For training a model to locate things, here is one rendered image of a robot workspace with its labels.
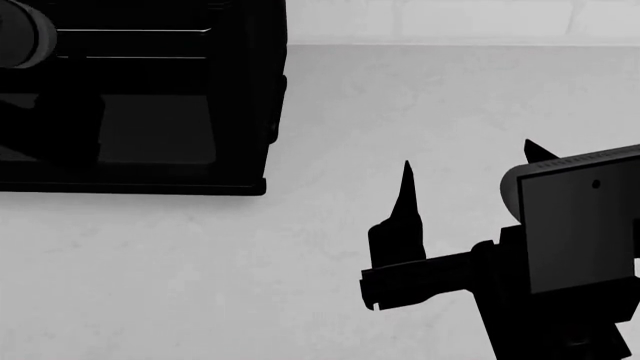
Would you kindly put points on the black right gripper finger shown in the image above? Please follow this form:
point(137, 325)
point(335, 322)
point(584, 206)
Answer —
point(537, 153)
point(402, 232)

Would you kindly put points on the black glass oven door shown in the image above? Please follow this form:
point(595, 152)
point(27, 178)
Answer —
point(160, 131)

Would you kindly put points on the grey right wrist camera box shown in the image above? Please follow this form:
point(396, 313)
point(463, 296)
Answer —
point(575, 225)

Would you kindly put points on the metal oven rack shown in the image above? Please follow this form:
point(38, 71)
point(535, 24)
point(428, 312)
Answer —
point(135, 31)

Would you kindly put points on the black toaster oven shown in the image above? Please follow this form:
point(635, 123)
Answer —
point(245, 75)

